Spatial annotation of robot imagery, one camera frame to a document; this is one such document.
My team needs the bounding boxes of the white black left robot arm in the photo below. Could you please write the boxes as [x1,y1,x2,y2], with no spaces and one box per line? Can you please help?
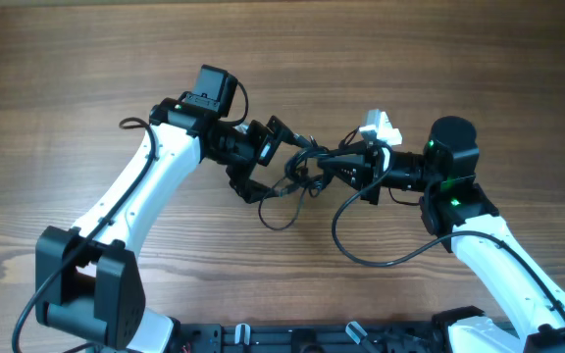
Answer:
[20,65,308,352]

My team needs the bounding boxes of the thick black cable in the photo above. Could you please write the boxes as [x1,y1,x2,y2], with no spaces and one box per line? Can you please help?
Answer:
[282,127,362,197]

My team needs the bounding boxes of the black right camera cable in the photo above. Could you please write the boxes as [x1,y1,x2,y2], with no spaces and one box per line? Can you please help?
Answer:
[331,141,565,353]

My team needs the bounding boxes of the black camera cable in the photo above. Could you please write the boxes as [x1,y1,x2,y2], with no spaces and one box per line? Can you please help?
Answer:
[11,80,250,353]
[331,141,565,353]

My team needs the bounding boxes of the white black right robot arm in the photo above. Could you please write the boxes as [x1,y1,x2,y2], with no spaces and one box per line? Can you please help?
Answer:
[318,112,565,352]

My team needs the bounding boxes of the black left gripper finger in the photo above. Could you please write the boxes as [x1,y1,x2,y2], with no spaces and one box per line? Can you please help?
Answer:
[229,179,279,204]
[267,116,296,145]

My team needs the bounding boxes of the black left camera cable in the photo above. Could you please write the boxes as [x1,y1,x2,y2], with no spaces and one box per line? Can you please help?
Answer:
[11,80,250,353]

